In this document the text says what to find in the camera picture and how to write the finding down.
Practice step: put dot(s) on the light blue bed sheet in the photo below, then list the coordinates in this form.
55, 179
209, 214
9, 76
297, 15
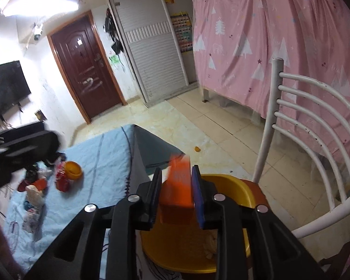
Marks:
113, 163

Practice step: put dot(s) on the wall-mounted black television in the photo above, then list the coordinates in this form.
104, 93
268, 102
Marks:
13, 86

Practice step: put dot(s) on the red white sock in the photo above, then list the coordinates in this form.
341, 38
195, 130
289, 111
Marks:
40, 184

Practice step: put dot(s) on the white metal chair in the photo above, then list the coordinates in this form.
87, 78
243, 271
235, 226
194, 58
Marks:
336, 212

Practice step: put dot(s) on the yellow plastic basin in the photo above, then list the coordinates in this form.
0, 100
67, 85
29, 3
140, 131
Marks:
186, 248

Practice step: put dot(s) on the pink tree-print bed curtain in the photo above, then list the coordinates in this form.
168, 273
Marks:
235, 42

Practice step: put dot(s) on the white louvered wardrobe door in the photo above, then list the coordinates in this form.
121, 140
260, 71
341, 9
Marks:
152, 48

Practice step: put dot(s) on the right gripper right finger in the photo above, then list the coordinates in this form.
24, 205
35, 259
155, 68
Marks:
203, 197

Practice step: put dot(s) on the white security camera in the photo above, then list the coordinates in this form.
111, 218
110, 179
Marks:
37, 31

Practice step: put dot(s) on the colourful wall chart poster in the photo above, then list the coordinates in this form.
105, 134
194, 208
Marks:
183, 29

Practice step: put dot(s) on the small orange plastic cup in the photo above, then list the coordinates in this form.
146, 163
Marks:
73, 170

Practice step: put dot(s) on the orange cardboard box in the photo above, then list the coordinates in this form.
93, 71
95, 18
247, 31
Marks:
176, 198

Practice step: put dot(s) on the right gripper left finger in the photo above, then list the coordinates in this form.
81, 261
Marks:
149, 193

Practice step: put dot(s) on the black bags hanging on wall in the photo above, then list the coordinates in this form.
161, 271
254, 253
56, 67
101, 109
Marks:
111, 29

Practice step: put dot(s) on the dark red door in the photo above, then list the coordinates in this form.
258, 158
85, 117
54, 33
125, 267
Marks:
84, 66

